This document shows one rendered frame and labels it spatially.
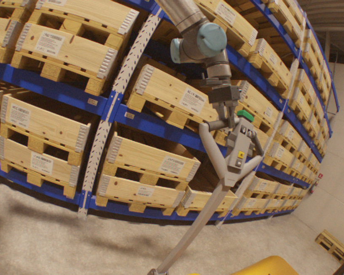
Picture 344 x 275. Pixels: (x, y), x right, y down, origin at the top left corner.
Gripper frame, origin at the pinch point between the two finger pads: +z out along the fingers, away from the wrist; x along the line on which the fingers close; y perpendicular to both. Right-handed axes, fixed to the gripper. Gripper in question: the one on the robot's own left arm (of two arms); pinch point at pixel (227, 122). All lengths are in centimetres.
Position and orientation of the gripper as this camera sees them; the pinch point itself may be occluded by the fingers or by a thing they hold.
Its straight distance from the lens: 62.0
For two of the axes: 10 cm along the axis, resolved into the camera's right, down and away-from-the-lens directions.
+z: 1.5, 9.8, 1.4
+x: -4.3, -0.6, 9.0
